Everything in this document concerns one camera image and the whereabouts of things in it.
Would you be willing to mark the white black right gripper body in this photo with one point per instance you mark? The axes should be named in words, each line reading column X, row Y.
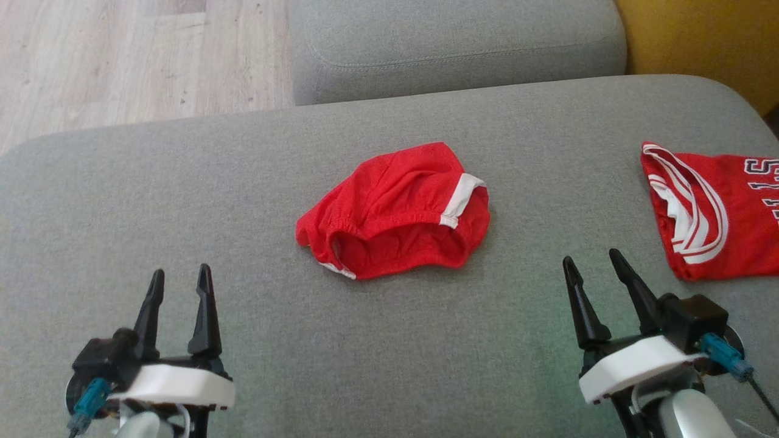
column 633, row 368

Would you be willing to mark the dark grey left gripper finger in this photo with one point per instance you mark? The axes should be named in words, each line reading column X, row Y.
column 205, row 316
column 149, row 322

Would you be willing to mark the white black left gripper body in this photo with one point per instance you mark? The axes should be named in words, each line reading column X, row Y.
column 176, row 384

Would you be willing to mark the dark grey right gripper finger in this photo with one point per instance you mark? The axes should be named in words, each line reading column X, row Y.
column 584, row 310
column 639, row 292

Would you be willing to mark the red jersey with lettering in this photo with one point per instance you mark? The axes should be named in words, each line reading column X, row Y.
column 742, row 225

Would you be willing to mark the red shorts with white stripe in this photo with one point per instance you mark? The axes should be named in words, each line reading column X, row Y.
column 395, row 194

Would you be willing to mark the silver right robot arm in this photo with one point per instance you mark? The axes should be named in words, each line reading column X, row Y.
column 688, row 417

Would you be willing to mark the large grey sofa seat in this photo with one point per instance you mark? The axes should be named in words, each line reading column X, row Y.
column 304, row 365

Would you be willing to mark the large yellow sofa back cushion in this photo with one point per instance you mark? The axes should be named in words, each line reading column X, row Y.
column 718, row 42

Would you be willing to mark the grey sofa seat cushion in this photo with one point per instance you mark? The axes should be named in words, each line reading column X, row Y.
column 456, row 36

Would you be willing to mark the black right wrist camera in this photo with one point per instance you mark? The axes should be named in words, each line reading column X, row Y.
column 694, row 319

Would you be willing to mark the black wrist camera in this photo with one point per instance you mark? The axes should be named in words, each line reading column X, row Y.
column 694, row 319
column 97, row 362

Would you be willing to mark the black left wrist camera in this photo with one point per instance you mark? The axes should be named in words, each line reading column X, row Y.
column 97, row 362

